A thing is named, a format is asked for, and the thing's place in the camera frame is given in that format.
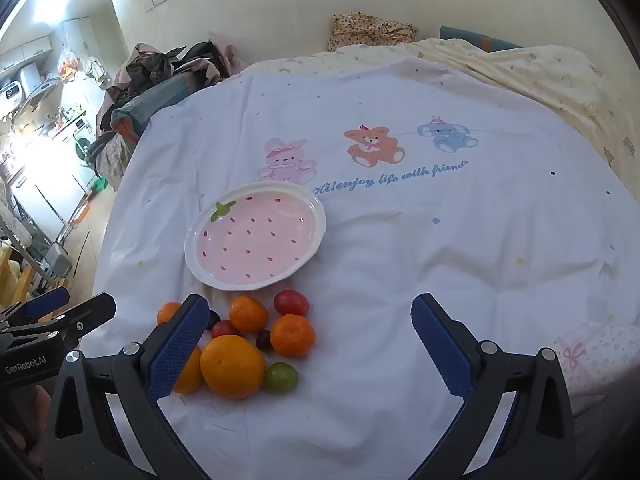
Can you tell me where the floral pillow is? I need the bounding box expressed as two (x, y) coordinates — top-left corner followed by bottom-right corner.
(327, 12), (418, 52)

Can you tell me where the white printed blanket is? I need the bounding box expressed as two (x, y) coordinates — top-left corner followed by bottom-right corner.
(80, 55), (633, 480)

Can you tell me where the grey metal box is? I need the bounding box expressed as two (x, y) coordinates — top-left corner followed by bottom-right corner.
(44, 242), (73, 278)

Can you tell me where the person's left hand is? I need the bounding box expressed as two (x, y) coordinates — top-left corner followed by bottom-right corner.
(17, 387), (53, 453)

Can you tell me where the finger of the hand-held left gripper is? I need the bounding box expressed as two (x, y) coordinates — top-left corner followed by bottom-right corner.
(0, 287), (71, 331)
(10, 293), (117, 356)

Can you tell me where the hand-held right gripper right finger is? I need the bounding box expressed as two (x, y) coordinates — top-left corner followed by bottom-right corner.
(400, 294), (576, 480)

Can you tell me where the pink floral cloth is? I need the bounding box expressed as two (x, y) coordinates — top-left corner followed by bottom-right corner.
(552, 322), (640, 401)

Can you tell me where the pile of clothes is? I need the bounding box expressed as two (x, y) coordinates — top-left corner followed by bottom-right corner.
(97, 32), (248, 126)

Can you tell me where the orange plastic bag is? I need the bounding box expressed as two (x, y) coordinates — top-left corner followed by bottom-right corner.
(56, 47), (83, 81)

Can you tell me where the white kitchen cabinet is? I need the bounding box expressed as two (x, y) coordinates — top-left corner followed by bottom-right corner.
(0, 17), (96, 76)

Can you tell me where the wooden chair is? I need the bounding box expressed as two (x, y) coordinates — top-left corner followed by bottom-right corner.
(0, 245), (43, 313)

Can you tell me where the large orange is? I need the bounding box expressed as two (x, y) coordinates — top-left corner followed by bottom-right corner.
(200, 334), (267, 400)
(172, 345), (204, 395)

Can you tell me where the teal and orange cushion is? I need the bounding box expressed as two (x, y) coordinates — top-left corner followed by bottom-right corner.
(110, 95), (171, 148)

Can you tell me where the pink strawberry plate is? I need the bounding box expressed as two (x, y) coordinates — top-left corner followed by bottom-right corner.
(184, 181), (327, 292)

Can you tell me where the washing machine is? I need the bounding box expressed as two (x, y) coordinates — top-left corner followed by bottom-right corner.
(72, 115), (98, 171)

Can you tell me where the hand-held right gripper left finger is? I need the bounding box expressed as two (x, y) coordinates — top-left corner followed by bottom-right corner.
(42, 294), (211, 480)

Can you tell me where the teal pillow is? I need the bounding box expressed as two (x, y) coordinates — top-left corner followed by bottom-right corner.
(439, 25), (522, 54)

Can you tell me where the yellow printed blanket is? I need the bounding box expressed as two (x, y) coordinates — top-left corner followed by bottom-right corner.
(240, 37), (640, 196)

